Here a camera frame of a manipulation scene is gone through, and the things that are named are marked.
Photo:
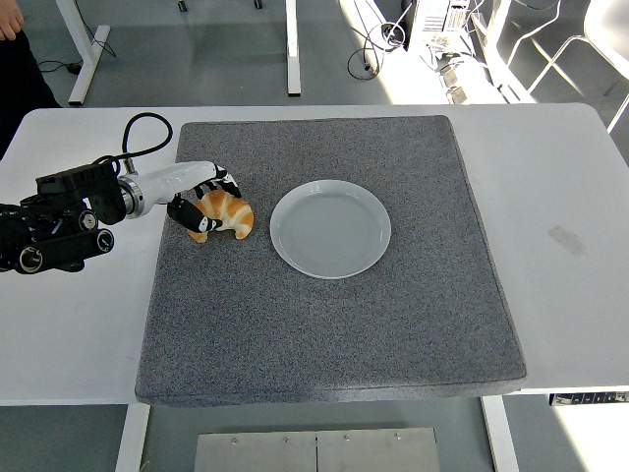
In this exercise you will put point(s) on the person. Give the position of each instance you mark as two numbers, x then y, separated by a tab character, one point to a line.
19	88

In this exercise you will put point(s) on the golden croissant bread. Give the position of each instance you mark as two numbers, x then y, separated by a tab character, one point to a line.
235	212

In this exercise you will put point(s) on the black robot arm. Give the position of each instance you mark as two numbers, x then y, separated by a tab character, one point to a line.
69	187

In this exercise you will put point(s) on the white computer tower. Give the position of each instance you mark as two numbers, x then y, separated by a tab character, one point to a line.
437	22

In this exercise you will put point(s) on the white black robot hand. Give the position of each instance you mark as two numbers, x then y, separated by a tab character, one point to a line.
177	179

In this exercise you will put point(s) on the person's hand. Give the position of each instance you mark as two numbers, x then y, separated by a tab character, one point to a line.
10	19

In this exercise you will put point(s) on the white background desk leg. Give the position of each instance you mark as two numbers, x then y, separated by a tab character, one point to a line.
293	49
86	74

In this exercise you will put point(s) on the table height control panel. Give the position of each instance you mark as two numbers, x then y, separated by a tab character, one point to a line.
589	398

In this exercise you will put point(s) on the grey metal plate with screws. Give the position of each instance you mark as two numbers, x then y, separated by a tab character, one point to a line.
378	452
255	454

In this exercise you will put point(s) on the light grey round plate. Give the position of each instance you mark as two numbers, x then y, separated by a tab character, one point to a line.
330	231

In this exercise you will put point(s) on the grey speckled mat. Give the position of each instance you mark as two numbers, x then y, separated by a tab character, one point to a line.
319	334

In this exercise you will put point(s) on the white table leg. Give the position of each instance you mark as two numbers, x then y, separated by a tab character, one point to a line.
500	435
131	437

